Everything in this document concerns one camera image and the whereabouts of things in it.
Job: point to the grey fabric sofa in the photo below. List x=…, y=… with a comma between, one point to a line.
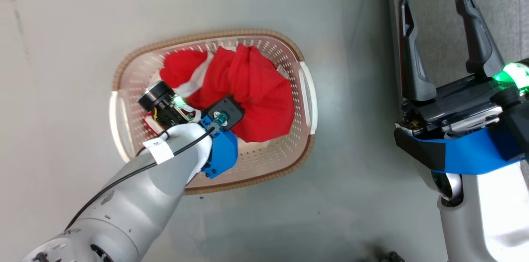
x=434, y=5

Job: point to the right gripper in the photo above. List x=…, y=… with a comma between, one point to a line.
x=458, y=105

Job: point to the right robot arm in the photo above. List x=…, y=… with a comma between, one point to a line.
x=496, y=220

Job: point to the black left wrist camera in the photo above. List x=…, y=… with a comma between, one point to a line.
x=155, y=94

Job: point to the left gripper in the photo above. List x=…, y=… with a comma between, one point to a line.
x=221, y=152

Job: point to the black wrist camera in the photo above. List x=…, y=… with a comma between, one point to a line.
x=155, y=94
x=518, y=129

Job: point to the cream perforated laundry basket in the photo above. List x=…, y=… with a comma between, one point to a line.
x=264, y=158

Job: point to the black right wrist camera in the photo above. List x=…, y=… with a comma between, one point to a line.
x=518, y=129

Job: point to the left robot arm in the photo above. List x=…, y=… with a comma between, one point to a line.
x=136, y=196

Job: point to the red and white clothing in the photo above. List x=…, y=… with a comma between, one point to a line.
x=256, y=88

